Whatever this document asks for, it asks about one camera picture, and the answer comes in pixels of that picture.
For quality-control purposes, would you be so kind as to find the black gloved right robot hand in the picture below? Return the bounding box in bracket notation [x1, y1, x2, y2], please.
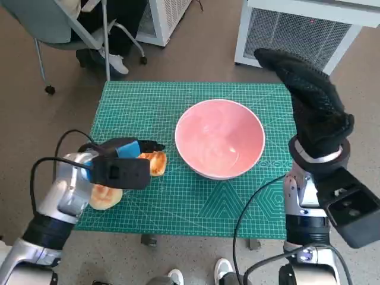
[254, 47, 355, 159]

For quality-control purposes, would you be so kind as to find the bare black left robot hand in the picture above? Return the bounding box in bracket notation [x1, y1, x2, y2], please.
[77, 137, 166, 160]

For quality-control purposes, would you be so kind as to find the long orange toy bread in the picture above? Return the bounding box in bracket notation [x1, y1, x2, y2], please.
[138, 150, 167, 177]

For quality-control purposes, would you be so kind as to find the round toy bread bun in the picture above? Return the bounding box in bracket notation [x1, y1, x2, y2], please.
[88, 183, 124, 211]

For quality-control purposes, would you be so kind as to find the pink bowl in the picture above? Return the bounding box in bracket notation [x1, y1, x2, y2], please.
[174, 99, 266, 181]

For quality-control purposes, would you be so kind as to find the green cutting mat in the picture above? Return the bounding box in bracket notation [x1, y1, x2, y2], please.
[74, 80, 297, 240]

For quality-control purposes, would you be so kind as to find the large white grille cabinet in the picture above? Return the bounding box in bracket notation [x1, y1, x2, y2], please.
[234, 0, 380, 75]

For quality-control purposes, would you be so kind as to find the seated person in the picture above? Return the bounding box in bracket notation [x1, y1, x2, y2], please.
[58, 0, 148, 75]

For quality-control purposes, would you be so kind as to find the small white grille cabinet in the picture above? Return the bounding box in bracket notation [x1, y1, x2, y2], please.
[135, 0, 194, 48]

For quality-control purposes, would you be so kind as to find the grey-green office chair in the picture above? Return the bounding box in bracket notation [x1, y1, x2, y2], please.
[8, 0, 148, 95]

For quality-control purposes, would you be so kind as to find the standing person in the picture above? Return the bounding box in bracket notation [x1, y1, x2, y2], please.
[145, 257, 247, 285]

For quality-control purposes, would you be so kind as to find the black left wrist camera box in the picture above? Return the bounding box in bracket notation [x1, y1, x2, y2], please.
[89, 157, 151, 190]

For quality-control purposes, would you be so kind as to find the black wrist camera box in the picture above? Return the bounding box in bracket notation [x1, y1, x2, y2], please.
[316, 166, 380, 249]
[89, 157, 151, 190]

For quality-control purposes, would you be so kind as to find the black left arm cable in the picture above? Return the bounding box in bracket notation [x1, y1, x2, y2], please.
[30, 156, 90, 215]
[55, 128, 97, 160]

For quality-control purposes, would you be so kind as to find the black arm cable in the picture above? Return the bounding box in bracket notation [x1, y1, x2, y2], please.
[30, 156, 90, 215]
[55, 128, 97, 160]
[232, 175, 287, 277]
[242, 245, 315, 285]
[326, 246, 354, 285]

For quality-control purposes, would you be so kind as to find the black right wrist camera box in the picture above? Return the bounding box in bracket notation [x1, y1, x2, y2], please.
[316, 166, 380, 249]

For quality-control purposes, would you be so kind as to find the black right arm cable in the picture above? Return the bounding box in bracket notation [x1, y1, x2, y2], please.
[242, 245, 315, 285]
[232, 175, 287, 277]
[326, 246, 354, 285]

